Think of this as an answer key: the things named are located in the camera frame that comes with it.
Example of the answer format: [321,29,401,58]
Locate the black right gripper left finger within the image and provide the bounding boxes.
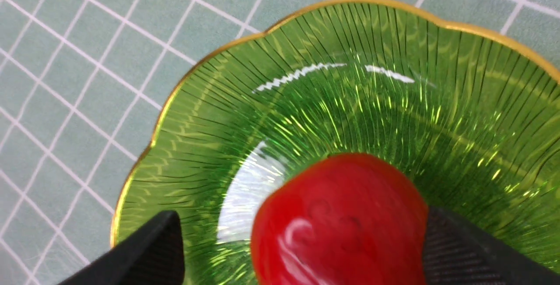
[61,211,186,285]

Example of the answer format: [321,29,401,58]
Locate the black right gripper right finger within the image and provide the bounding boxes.
[422,206,560,285]

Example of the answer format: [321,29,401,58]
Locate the red apple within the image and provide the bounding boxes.
[250,153,428,285]

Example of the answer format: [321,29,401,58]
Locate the green glass plate gold rim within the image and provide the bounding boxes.
[110,0,560,285]

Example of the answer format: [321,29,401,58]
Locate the green checkered tablecloth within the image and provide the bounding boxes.
[0,0,559,285]

